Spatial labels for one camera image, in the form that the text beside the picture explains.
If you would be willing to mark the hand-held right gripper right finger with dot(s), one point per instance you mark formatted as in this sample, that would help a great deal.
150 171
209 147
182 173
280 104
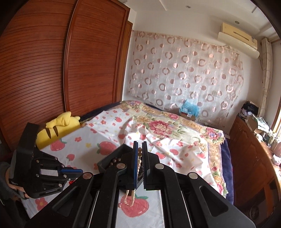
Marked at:
144 162

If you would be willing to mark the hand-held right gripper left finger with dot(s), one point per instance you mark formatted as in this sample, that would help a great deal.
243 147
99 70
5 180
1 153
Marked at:
136 157

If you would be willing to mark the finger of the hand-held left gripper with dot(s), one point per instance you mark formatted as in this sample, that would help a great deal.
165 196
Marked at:
70 170

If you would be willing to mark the black cardboard box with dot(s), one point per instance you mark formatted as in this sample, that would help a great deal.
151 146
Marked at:
105 164

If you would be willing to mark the person's left forearm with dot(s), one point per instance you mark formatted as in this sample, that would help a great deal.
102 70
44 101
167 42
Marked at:
4 177

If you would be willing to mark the person's left hand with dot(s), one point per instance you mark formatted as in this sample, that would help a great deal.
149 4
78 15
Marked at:
12 186

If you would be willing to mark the strawberry print cloth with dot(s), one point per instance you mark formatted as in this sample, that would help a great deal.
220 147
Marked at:
109 140

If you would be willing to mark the floral blanket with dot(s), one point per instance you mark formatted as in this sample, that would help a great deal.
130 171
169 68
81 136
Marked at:
175 125

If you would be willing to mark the yellow plush toy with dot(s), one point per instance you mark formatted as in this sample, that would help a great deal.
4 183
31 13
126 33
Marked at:
63 119

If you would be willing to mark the small cardboard box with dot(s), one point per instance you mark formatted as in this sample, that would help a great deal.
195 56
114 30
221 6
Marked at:
187 116

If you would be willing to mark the blue bubble wrap bag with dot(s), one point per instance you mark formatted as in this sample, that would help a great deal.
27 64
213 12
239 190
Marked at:
189 107

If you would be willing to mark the dark blue bed sheet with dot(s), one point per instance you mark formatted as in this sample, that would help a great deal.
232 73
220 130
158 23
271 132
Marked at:
227 166

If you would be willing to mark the brown wooden wardrobe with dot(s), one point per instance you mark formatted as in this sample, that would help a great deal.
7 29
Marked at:
54 65

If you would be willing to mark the circle patterned sheer curtain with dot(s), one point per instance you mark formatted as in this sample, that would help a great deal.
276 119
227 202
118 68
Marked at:
186 72

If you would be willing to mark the long wooden cabinet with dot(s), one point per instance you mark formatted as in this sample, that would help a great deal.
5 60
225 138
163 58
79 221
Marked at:
250 157

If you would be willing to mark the pile of dark clothes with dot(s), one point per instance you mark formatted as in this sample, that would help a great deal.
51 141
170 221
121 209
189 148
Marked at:
249 109

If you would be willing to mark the white tissue box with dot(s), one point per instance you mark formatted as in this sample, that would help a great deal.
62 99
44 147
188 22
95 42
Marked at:
277 159

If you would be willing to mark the wooden framed window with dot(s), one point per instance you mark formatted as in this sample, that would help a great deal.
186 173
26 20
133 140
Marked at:
277 119

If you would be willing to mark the patterned window curtain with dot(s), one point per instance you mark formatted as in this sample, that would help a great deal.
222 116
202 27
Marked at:
266 72

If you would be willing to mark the white air conditioner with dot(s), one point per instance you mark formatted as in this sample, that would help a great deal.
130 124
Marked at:
239 39

